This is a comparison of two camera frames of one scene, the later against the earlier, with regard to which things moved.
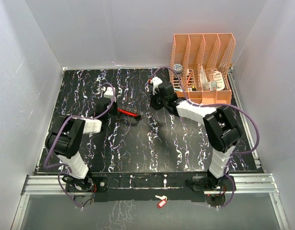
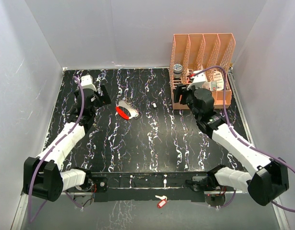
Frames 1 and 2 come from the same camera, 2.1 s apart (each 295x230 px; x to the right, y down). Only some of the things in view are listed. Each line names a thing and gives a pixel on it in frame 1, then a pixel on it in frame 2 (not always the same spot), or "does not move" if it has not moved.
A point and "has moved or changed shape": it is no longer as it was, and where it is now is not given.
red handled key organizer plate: x=132 y=115 has moved or changed shape
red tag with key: x=164 y=200 does not move
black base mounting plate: x=146 y=186 does not move
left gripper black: x=115 y=106 → x=105 y=99
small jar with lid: x=178 y=68 does not move
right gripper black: x=153 y=101 → x=184 y=92
